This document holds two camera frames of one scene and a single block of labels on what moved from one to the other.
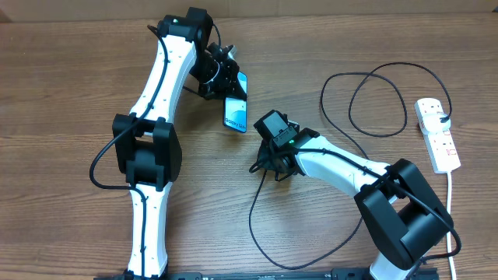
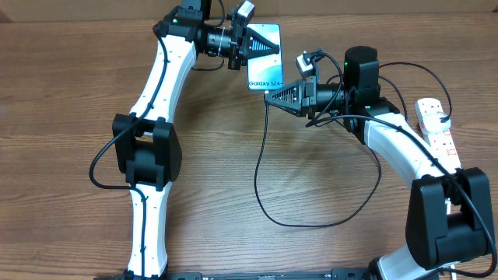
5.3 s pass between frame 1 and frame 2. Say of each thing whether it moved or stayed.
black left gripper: moved
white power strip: stayed
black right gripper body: moved
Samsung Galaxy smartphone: moved
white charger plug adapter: stayed
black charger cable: moved
